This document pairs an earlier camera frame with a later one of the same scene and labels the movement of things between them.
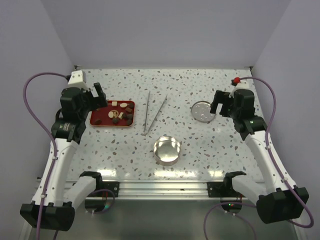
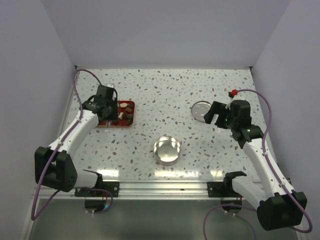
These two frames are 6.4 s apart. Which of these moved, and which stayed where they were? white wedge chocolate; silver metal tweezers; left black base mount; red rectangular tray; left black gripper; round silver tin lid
Moved: left black gripper; silver metal tweezers
Stayed: red rectangular tray; left black base mount; round silver tin lid; white wedge chocolate
